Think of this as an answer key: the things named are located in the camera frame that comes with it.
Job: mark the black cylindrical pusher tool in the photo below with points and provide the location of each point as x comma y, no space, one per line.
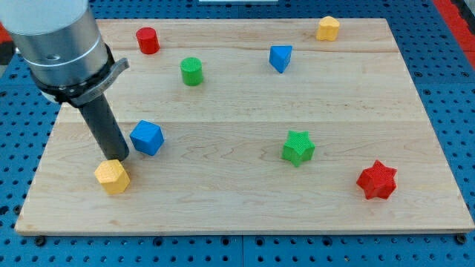
103,126

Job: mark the blue cube block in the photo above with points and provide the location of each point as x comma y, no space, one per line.
147,137

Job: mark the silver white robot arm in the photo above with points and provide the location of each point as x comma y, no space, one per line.
69,61

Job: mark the green star block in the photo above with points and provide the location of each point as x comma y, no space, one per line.
298,147

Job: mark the red star block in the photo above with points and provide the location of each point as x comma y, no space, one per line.
377,181

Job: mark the yellow hexagon block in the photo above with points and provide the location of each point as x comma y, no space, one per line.
112,176

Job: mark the red cylinder block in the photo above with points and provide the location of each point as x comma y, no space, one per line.
148,40

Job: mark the green cylinder block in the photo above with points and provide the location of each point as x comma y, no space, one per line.
191,71

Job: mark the light wooden board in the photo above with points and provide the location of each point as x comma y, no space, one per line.
220,169

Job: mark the blue triangle block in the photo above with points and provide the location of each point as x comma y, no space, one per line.
280,56

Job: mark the yellow heart block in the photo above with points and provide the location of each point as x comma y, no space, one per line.
328,28

